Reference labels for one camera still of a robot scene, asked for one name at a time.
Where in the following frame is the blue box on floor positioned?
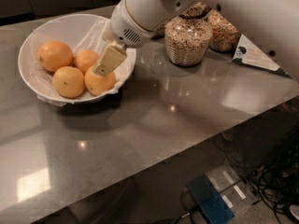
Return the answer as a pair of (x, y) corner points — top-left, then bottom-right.
(187, 175), (235, 224)

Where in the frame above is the white plastic bowl liner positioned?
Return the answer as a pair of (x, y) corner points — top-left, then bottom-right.
(27, 16), (136, 107)

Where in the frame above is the white allergens information sign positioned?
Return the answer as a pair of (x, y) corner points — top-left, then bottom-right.
(232, 35), (289, 77)

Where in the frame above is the black cable tangle on floor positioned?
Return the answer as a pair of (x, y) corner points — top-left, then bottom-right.
(214, 121), (299, 224)

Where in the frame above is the orange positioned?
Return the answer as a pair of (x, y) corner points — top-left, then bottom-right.
(37, 40), (74, 72)
(84, 67), (117, 96)
(74, 49), (99, 74)
(52, 66), (85, 98)

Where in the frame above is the glass cereal jar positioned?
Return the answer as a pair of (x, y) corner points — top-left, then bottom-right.
(164, 3), (213, 67)
(207, 9), (241, 52)
(153, 21), (168, 38)

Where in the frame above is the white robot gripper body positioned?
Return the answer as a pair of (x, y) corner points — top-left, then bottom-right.
(102, 1), (153, 48)

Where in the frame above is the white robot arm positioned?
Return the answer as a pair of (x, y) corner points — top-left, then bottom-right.
(103, 0), (299, 81)

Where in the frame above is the right glass cereal jar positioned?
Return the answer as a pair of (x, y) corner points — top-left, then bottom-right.
(207, 9), (241, 52)

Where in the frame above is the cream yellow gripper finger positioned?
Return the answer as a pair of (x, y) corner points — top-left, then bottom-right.
(93, 41), (127, 77)

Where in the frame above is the middle glass cereal jar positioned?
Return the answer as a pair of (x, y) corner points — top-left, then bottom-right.
(164, 3), (213, 67)

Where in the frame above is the white bowl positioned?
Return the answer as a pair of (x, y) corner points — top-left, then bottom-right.
(17, 13), (137, 105)

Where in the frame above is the left glass cereal jar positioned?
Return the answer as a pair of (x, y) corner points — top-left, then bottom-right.
(153, 21), (168, 38)

